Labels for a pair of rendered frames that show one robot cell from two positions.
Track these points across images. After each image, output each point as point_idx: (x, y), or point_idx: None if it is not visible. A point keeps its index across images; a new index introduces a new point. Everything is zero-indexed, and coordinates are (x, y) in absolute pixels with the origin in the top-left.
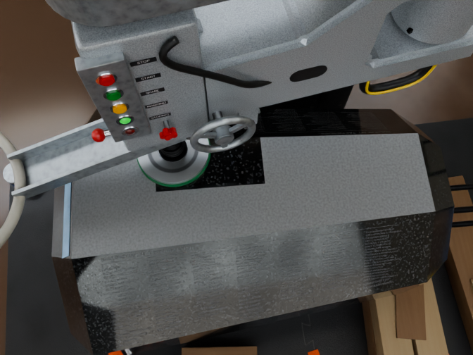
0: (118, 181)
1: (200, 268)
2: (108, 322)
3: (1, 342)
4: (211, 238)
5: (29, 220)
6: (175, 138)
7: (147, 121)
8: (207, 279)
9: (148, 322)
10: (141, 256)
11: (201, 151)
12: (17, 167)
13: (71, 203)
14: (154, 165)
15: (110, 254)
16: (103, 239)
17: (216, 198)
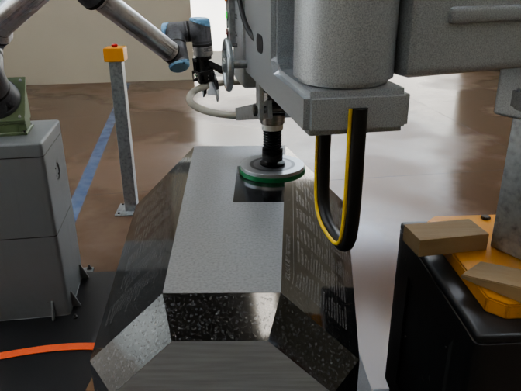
0: (250, 156)
1: (170, 195)
2: (152, 192)
3: None
4: (188, 181)
5: None
6: (238, 77)
7: (230, 28)
8: (160, 205)
9: (145, 207)
10: (186, 166)
11: (222, 74)
12: None
13: None
14: (257, 158)
15: (191, 155)
16: (204, 153)
17: (224, 184)
